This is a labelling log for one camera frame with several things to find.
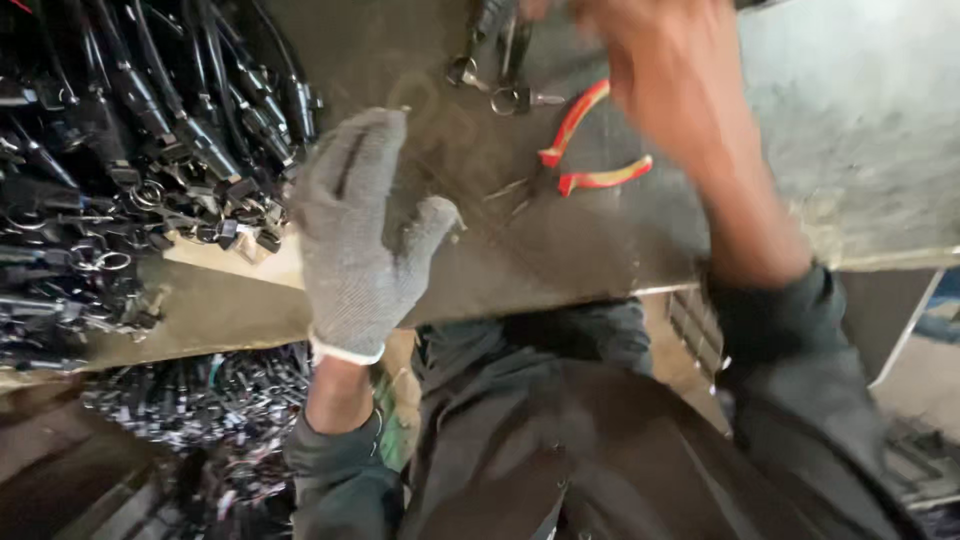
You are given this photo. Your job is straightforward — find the person's left hand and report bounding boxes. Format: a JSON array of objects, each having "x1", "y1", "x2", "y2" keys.
[{"x1": 291, "y1": 107, "x2": 465, "y2": 366}]

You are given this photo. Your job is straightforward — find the person's right hand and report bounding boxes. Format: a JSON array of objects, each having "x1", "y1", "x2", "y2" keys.
[{"x1": 573, "y1": 0, "x2": 740, "y2": 162}]

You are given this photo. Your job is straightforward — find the heap of black parts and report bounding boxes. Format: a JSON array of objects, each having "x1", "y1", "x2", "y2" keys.
[{"x1": 78, "y1": 345, "x2": 312, "y2": 540}]

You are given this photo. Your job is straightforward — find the person's dark work clothing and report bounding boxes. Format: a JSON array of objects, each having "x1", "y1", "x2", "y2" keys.
[{"x1": 397, "y1": 298, "x2": 826, "y2": 540}]

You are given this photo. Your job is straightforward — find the red and yellow handled pliers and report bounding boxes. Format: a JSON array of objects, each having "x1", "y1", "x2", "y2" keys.
[{"x1": 537, "y1": 78, "x2": 654, "y2": 198}]

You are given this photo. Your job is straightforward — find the black hose with metal clamp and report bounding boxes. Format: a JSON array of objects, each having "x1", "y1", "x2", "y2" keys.
[{"x1": 446, "y1": 0, "x2": 567, "y2": 117}]

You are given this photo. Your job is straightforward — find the pile of black hose assemblies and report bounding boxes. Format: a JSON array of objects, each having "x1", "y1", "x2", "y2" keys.
[{"x1": 0, "y1": 0, "x2": 325, "y2": 372}]

